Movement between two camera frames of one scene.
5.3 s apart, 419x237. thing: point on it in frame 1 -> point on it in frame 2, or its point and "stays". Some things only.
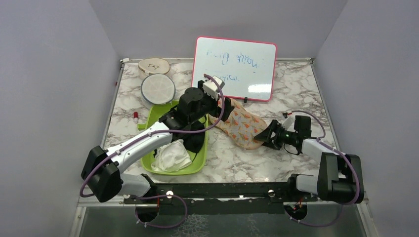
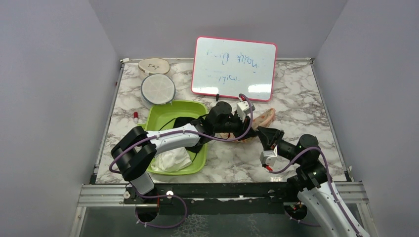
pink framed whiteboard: x=246 y=67 stays
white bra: x=170 y=157 stays
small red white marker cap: x=135 y=116 stays
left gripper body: x=209 y=105 -> x=235 y=125
